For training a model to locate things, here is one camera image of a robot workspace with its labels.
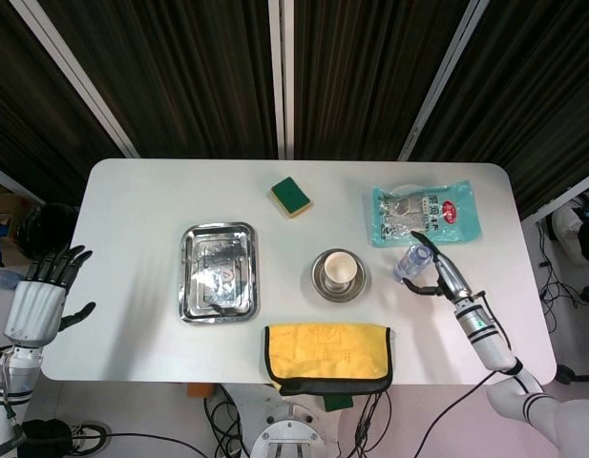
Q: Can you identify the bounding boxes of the white machine body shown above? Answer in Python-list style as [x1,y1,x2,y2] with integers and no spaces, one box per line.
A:
[549,193,589,264]

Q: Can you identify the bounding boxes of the teal packaged cleaning cloth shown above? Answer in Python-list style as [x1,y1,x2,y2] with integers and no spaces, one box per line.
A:
[371,179,483,248]

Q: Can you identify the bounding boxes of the green yellow sponge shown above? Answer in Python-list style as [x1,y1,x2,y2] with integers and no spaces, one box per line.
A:
[268,176,315,220]

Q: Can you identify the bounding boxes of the black stand foot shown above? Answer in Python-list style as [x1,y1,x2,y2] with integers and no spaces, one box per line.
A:
[555,364,589,385]

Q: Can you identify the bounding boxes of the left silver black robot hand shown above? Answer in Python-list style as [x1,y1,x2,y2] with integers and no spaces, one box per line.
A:
[2,244,96,348]

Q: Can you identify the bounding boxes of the white partition frame post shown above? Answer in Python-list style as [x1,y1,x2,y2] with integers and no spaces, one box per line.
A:
[520,167,589,224]
[397,0,482,162]
[10,0,141,159]
[0,160,32,198]
[267,0,296,160]

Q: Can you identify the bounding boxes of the black cable bundle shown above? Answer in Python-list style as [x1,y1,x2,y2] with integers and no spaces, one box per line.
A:
[202,384,250,458]

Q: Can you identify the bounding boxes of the small stainless steel bowl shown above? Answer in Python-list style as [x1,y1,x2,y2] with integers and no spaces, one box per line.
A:
[310,247,370,302]

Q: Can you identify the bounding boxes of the white paper cup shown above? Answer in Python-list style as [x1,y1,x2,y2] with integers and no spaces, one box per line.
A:
[322,251,358,286]

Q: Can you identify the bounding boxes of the yellow black-edged microfiber towel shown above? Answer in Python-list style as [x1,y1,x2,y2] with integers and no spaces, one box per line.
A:
[263,323,394,396]

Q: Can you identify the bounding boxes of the white metal robot torso base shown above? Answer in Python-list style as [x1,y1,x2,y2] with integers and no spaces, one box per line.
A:
[226,381,352,458]

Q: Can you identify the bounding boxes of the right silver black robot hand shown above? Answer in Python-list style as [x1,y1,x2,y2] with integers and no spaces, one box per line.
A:
[401,230,476,306]

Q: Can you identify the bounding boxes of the green sponge pad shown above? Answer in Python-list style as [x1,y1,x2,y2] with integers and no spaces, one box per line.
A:
[322,393,355,412]

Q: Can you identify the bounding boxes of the brown cardboard box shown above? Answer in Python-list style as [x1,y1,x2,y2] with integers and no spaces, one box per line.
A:
[0,178,31,268]

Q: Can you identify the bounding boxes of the clear plastic water bottle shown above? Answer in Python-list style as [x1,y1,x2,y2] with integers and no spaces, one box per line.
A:
[392,243,436,283]

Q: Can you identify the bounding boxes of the black floor cables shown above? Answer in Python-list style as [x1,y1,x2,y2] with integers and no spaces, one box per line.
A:
[535,222,589,309]

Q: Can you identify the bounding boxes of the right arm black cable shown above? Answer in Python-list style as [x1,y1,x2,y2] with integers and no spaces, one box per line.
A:
[408,369,498,458]

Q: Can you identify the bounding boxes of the rectangular stainless steel tray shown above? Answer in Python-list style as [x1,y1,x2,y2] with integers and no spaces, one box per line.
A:
[179,221,261,325]

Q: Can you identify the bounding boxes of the black bag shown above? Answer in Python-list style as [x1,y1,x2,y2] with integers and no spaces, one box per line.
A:
[15,418,76,458]

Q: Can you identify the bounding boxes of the black white sneaker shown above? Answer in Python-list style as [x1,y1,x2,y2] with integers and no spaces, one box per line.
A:
[69,420,113,453]

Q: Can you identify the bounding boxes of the black pleated curtain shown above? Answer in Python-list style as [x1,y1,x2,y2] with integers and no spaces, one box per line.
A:
[292,0,473,161]
[35,0,279,160]
[0,0,129,207]
[408,0,589,219]

